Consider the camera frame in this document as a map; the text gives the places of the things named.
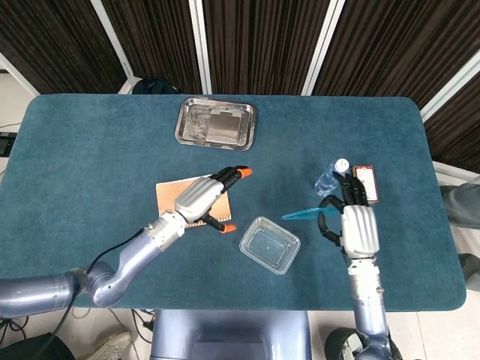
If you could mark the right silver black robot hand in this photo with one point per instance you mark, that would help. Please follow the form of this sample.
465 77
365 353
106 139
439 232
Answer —
360 232

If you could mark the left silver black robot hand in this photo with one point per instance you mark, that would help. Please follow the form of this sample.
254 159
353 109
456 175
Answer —
197 198

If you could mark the teal plastic container lid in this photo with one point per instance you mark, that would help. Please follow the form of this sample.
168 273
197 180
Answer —
303 214

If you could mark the clear teal-rimmed plastic container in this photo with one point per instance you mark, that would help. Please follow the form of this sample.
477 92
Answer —
270 245

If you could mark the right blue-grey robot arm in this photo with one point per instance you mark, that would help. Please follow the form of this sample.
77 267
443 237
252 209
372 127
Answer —
369 300

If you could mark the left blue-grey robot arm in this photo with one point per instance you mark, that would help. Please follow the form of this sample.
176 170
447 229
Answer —
127 258

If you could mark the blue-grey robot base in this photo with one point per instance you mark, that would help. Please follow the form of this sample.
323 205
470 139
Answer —
225 333

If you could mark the kraft spiral notebook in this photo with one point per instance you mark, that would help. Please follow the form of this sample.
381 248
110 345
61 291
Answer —
167 198

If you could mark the clear water bottle white cap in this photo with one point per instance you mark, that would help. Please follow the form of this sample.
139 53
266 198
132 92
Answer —
326 182

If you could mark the stainless steel tray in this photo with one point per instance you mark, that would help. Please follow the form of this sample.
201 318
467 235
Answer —
221 127

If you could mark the blue felt table cloth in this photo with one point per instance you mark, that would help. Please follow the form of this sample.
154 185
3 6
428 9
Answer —
112 150

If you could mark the grey cloth bundle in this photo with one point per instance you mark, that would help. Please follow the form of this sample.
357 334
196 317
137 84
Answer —
461 202

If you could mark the black waste bin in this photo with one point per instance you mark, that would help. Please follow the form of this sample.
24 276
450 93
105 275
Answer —
341 345

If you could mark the black bag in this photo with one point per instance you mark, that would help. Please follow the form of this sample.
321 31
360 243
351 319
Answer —
153 87

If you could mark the white sneaker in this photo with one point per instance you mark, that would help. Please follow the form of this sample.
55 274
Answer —
112 345

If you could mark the black floor device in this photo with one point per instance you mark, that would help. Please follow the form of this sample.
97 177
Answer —
5 144

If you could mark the black trousers leg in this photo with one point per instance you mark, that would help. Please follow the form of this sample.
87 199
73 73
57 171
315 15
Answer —
30 348

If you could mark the dark partition panel white frame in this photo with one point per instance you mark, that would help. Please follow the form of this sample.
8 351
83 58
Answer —
262 45
461 127
157 37
393 45
48 37

